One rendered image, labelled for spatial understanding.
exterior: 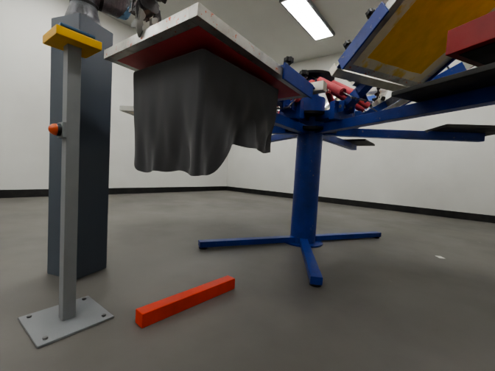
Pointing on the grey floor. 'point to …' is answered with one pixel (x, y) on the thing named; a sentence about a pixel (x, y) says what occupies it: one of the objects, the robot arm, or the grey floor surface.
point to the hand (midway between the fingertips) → (146, 35)
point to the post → (68, 203)
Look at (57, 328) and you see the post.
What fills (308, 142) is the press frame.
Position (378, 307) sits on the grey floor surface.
